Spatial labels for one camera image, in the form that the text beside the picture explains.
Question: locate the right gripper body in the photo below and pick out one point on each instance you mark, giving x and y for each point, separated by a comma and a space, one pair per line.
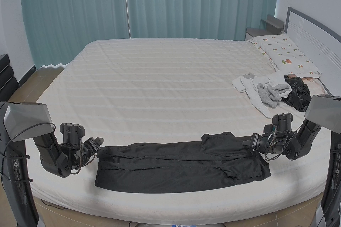
263, 144

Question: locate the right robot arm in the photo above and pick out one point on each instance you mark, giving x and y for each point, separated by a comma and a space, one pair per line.
322, 111

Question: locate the black T-shirt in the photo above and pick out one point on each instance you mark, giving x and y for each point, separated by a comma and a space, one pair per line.
181, 167

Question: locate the pile of clothes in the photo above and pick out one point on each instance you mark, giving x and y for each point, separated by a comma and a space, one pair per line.
251, 85

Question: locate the black chest of drawers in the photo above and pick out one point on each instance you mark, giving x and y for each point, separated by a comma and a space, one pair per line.
6, 77

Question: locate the grey bedside table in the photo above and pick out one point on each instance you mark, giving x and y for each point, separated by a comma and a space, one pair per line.
259, 31

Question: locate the white printed pillow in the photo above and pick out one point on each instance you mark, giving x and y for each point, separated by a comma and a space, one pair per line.
286, 53

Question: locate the black garment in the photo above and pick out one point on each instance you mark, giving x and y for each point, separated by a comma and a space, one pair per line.
298, 93

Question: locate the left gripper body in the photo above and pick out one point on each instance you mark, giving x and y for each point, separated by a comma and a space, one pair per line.
90, 151

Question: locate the bed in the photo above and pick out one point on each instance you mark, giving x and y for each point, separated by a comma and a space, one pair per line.
159, 74

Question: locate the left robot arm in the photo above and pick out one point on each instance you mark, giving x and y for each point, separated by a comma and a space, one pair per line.
29, 119

